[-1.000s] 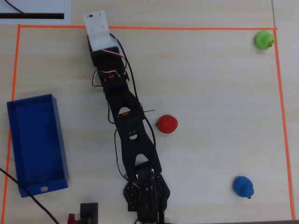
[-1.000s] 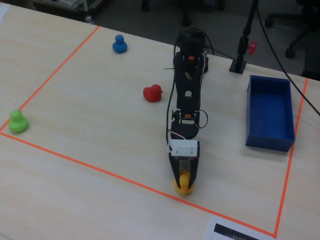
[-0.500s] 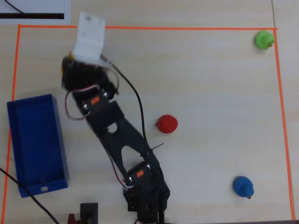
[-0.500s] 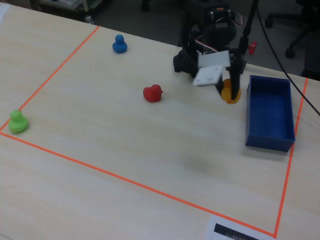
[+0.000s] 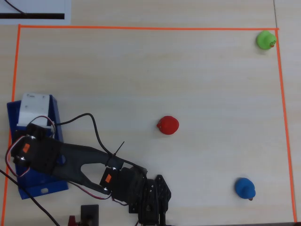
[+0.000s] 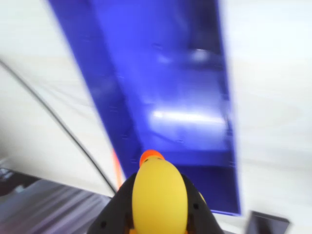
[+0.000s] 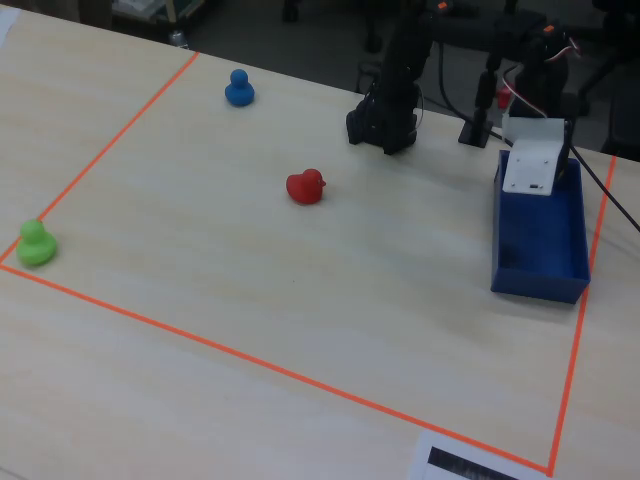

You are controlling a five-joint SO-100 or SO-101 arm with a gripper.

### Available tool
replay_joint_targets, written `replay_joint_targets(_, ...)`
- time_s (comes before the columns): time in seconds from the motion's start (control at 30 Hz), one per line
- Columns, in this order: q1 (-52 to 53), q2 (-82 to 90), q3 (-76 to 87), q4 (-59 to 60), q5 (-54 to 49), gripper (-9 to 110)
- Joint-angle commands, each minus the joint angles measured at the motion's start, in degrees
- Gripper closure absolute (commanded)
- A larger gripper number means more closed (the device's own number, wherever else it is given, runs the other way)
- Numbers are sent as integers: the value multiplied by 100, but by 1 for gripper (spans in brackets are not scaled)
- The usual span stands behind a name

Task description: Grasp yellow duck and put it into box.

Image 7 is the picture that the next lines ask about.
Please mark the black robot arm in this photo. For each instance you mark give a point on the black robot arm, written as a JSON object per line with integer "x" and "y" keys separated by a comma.
{"x": 395, "y": 100}

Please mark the red rubber duck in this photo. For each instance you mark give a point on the red rubber duck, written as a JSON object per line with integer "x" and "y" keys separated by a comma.
{"x": 304, "y": 187}

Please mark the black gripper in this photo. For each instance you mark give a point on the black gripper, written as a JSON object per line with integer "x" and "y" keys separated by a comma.
{"x": 531, "y": 170}

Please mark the blue rubber duck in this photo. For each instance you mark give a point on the blue rubber duck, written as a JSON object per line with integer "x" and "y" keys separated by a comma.
{"x": 240, "y": 90}

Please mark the blue plastic box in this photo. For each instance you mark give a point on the blue plastic box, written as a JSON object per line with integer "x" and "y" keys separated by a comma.
{"x": 540, "y": 240}

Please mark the white paper with black bar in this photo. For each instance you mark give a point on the white paper with black bar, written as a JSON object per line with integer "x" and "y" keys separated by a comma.
{"x": 465, "y": 457}

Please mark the orange tape strip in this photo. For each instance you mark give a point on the orange tape strip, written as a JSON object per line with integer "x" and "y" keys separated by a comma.
{"x": 106, "y": 150}
{"x": 250, "y": 358}
{"x": 570, "y": 375}

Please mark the green rubber duck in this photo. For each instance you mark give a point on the green rubber duck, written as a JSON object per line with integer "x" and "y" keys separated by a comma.
{"x": 36, "y": 245}

